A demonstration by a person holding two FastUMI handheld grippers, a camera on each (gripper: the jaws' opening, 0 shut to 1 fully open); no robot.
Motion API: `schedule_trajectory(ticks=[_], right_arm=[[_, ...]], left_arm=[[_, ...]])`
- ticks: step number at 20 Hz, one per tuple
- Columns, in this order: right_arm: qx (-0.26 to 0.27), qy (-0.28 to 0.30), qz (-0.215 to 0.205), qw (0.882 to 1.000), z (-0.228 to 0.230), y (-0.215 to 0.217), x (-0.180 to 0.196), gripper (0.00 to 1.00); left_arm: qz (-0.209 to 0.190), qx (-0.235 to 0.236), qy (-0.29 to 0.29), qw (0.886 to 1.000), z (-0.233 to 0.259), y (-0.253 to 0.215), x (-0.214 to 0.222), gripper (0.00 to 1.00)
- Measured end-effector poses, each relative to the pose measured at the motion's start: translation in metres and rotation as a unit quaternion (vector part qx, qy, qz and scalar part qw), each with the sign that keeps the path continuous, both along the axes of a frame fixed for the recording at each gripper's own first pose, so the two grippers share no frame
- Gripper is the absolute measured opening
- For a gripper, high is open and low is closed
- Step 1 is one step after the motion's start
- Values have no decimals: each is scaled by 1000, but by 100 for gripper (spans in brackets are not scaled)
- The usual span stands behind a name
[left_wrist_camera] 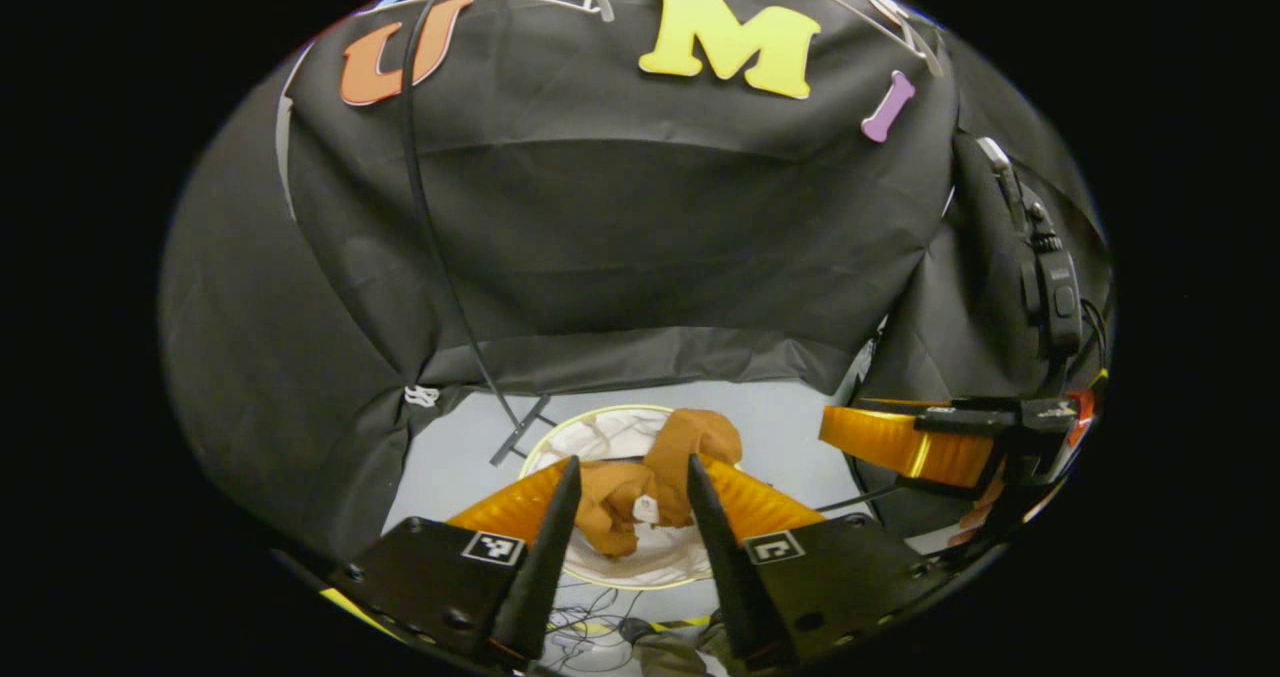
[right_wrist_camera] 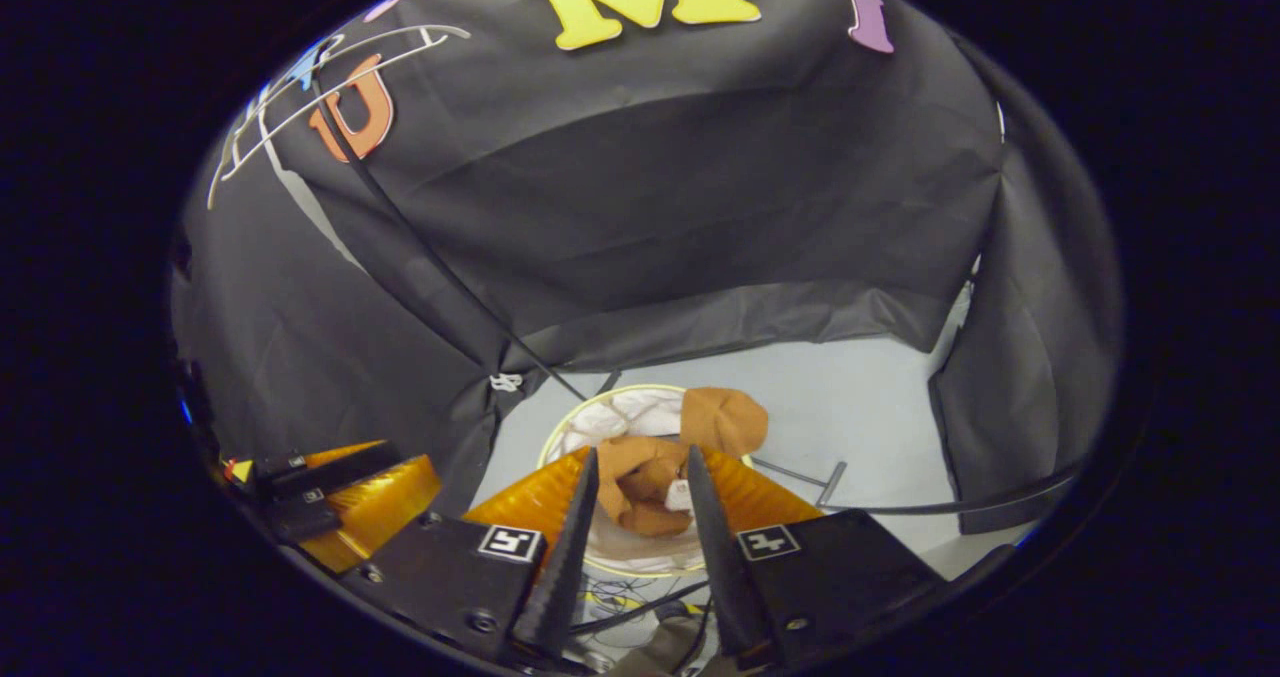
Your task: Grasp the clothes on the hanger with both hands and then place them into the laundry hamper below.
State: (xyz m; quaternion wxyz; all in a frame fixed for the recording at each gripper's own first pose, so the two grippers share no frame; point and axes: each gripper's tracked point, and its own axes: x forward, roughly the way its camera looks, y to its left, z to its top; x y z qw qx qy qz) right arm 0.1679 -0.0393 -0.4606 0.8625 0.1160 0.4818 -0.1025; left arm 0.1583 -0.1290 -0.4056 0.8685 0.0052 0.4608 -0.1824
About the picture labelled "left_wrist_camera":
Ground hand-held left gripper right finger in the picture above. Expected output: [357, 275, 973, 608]
[685, 453, 953, 671]

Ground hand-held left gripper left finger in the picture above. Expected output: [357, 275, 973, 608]
[330, 455, 585, 671]

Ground brown shirt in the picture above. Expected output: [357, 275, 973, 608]
[574, 407, 745, 559]

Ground white round laundry hamper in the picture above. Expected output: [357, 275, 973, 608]
[517, 403, 747, 592]

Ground white hanger with taped hook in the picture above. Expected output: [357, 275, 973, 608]
[738, 0, 947, 80]

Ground black clothes rack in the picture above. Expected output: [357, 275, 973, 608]
[397, 0, 558, 468]

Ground person's leg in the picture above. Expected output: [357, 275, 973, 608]
[618, 612, 746, 677]

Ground black floor cables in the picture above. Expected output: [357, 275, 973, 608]
[545, 587, 651, 670]

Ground black stand with handle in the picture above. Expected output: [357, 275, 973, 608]
[972, 135, 1088, 400]

